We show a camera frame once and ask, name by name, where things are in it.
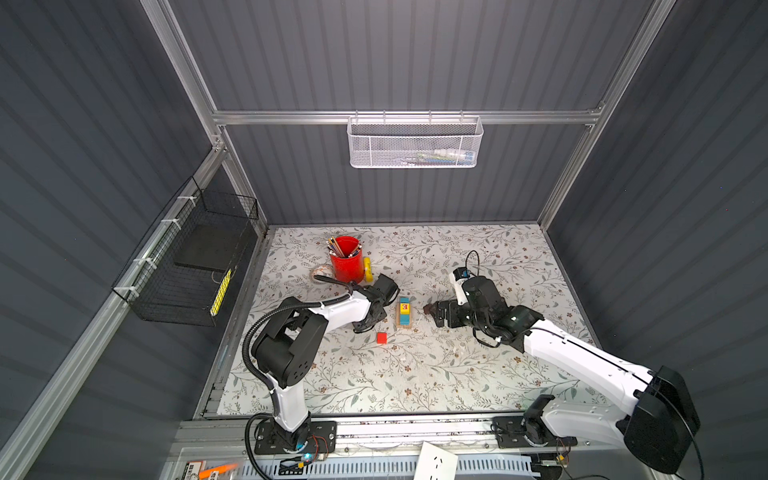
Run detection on black wire basket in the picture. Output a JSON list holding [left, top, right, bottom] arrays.
[[113, 180, 260, 327]]

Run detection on red pencil cup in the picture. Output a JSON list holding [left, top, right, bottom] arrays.
[[330, 236, 364, 283]]

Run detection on white wire basket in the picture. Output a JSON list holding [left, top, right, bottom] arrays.
[[346, 115, 484, 169]]

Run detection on pencils in cup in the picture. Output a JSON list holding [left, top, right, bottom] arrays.
[[327, 237, 360, 258]]

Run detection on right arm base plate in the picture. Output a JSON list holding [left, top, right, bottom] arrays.
[[490, 415, 578, 449]]

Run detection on yellow marker in basket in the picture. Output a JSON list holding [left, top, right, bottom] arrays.
[[209, 269, 233, 317]]

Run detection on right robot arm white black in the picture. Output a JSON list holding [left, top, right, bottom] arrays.
[[424, 275, 701, 475]]

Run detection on tape roll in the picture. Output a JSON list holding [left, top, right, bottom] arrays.
[[310, 264, 335, 284]]

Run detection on wood block plank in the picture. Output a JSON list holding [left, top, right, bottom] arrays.
[[394, 300, 401, 329]]

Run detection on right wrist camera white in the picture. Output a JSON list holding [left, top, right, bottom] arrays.
[[449, 266, 471, 305]]

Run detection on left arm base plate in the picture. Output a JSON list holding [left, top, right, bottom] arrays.
[[252, 419, 338, 455]]

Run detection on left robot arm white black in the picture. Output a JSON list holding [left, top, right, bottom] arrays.
[[241, 274, 400, 436]]

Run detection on teal block plank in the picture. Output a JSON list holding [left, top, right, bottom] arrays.
[[399, 296, 412, 328]]

